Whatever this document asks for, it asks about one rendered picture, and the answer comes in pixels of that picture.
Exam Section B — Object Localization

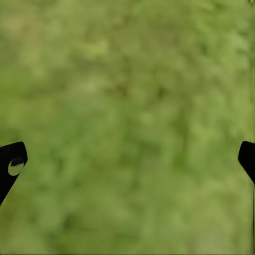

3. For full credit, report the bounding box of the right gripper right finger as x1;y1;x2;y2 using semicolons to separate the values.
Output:
238;141;255;184

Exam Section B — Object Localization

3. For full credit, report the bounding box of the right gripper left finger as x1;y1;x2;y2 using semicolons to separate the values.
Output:
0;141;28;205

